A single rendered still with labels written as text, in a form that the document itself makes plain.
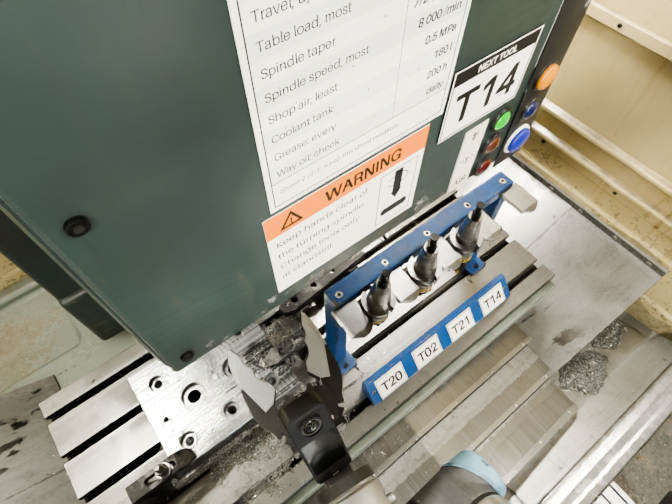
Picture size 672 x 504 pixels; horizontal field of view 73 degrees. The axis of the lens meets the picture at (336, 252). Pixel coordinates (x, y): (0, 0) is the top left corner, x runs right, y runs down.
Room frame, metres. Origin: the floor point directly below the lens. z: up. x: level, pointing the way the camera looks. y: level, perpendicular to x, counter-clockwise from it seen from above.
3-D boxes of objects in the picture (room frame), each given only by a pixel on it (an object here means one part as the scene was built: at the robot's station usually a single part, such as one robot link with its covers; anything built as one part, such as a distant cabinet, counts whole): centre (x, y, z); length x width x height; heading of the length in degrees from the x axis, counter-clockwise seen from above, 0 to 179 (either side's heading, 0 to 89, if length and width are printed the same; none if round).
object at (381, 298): (0.35, -0.08, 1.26); 0.04 x 0.04 x 0.07
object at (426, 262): (0.42, -0.16, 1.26); 0.04 x 0.04 x 0.07
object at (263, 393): (0.15, 0.11, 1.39); 0.09 x 0.03 x 0.06; 53
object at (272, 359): (0.35, 0.10, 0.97); 0.13 x 0.03 x 0.15; 128
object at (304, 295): (0.54, 0.03, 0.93); 0.26 x 0.05 x 0.06; 133
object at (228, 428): (0.27, 0.26, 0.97); 0.29 x 0.23 x 0.05; 128
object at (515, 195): (0.59, -0.38, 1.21); 0.07 x 0.05 x 0.01; 38
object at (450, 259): (0.45, -0.21, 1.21); 0.07 x 0.05 x 0.01; 38
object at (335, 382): (0.15, 0.02, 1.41); 0.09 x 0.05 x 0.02; 6
